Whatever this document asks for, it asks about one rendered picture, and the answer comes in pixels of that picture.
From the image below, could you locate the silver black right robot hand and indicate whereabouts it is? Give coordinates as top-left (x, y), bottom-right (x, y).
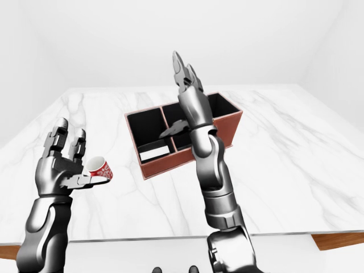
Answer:
top-left (159, 50), bottom-right (216, 139)

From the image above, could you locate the wooden table frame beam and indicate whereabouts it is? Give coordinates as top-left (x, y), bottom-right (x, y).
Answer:
top-left (311, 231), bottom-right (364, 252)
top-left (0, 244), bottom-right (22, 261)

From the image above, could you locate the red white patterned mug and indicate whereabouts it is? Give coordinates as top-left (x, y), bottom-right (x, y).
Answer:
top-left (85, 156), bottom-right (114, 181)

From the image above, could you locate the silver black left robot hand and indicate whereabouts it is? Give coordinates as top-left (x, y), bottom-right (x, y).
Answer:
top-left (35, 117), bottom-right (110, 197)

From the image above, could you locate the red-brown desk caddy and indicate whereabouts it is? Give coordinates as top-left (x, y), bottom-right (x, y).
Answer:
top-left (124, 91), bottom-right (243, 181)

